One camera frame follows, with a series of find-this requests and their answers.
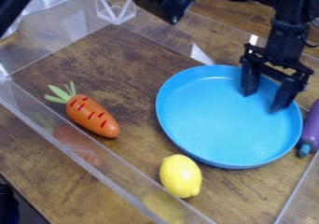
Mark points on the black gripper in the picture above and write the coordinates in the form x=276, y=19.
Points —
x=277, y=62

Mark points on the blue round tray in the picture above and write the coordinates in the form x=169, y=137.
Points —
x=220, y=127

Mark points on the purple toy eggplant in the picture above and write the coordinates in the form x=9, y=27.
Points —
x=309, y=134

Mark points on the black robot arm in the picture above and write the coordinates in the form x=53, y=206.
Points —
x=289, y=11

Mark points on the yellow toy lemon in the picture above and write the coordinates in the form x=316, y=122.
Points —
x=180, y=176

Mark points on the orange toy carrot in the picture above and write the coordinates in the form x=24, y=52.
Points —
x=84, y=111

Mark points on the clear acrylic enclosure wall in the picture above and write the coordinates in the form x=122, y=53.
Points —
x=117, y=51

